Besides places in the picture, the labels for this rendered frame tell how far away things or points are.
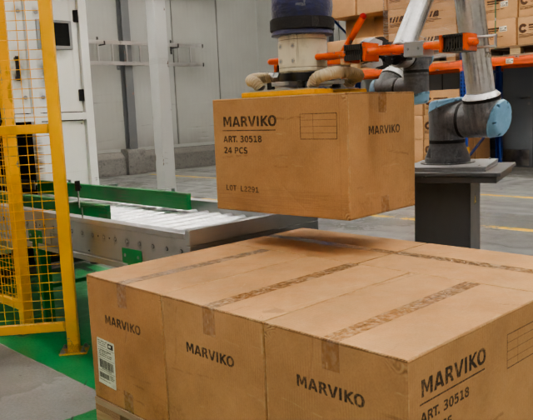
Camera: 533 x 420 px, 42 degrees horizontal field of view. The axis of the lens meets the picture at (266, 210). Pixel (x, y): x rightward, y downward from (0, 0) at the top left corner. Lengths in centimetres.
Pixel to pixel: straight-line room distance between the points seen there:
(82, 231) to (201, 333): 146
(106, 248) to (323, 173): 115
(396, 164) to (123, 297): 101
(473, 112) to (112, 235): 156
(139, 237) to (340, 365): 147
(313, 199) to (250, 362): 76
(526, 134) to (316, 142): 917
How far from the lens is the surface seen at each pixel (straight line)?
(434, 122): 303
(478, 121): 292
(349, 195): 219
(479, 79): 291
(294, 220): 289
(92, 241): 312
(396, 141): 241
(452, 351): 152
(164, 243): 267
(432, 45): 218
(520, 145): 1136
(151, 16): 598
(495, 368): 170
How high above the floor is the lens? 102
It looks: 8 degrees down
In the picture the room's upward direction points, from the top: 2 degrees counter-clockwise
